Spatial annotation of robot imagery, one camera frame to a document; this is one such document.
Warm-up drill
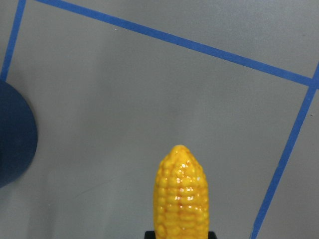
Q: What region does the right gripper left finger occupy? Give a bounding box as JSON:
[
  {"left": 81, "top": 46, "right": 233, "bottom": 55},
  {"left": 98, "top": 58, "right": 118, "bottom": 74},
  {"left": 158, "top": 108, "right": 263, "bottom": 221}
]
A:
[{"left": 145, "top": 231, "right": 155, "bottom": 239}]

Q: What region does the yellow toy corn cob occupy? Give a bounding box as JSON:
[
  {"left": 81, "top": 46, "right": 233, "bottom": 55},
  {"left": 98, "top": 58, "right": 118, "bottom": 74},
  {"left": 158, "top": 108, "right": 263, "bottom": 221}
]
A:
[{"left": 153, "top": 145, "right": 209, "bottom": 239}]

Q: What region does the brown paper table cover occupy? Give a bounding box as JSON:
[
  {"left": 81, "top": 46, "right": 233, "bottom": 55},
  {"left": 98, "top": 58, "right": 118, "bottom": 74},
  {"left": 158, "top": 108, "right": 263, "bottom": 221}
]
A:
[{"left": 0, "top": 0, "right": 319, "bottom": 239}]

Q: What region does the dark blue saucepan purple handle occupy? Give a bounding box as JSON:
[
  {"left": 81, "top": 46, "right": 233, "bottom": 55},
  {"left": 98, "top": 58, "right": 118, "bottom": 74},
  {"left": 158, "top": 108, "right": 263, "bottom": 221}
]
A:
[{"left": 0, "top": 81, "right": 38, "bottom": 187}]

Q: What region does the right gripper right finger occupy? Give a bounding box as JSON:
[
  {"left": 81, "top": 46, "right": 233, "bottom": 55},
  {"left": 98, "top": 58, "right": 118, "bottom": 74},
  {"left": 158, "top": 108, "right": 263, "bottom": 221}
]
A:
[{"left": 208, "top": 231, "right": 216, "bottom": 239}]

